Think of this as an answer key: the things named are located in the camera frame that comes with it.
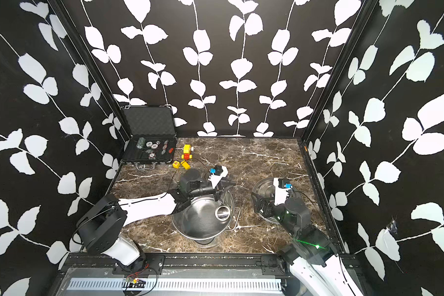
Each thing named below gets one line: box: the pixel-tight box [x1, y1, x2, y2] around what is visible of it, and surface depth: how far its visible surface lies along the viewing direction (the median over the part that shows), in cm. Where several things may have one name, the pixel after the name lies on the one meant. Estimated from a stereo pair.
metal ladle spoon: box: [214, 196, 231, 222], surface depth 86 cm
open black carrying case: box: [119, 104, 177, 171], surface depth 113 cm
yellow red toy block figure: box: [181, 144, 193, 161], surface depth 109 cm
